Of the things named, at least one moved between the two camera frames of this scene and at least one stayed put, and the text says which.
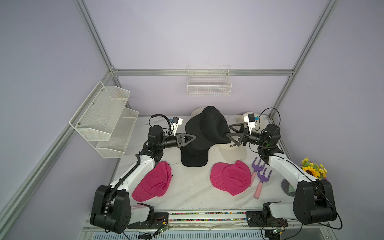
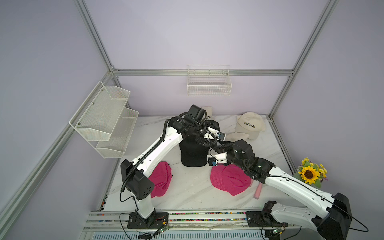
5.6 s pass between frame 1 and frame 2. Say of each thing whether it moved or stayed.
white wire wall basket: stayed
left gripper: moved
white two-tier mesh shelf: stayed
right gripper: moved
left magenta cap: stayed
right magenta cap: stayed
